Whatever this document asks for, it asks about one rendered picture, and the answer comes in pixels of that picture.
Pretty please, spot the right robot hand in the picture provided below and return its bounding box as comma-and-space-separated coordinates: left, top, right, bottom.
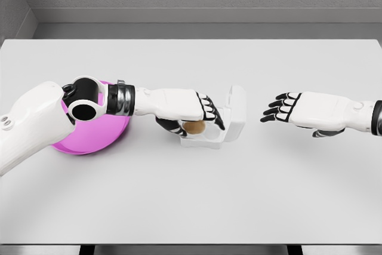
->
260, 91, 356, 138

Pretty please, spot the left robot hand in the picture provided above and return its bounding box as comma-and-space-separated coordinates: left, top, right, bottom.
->
153, 88, 226, 140

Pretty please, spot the brown egg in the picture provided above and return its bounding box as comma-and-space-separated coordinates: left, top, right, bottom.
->
182, 120, 207, 135

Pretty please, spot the white egg box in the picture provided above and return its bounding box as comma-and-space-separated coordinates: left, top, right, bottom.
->
179, 84, 248, 150

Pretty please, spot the pink bowl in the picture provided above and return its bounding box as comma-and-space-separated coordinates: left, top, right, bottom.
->
49, 80, 131, 156

